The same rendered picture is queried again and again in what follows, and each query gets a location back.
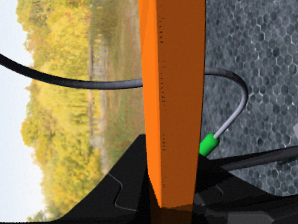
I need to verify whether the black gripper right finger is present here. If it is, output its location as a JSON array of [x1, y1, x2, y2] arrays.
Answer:
[[192, 153, 298, 224]]

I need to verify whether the orange handle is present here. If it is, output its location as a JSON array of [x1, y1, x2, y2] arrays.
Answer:
[[138, 0, 206, 224]]

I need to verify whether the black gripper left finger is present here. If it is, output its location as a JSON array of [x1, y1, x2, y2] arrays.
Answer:
[[0, 133, 152, 224]]

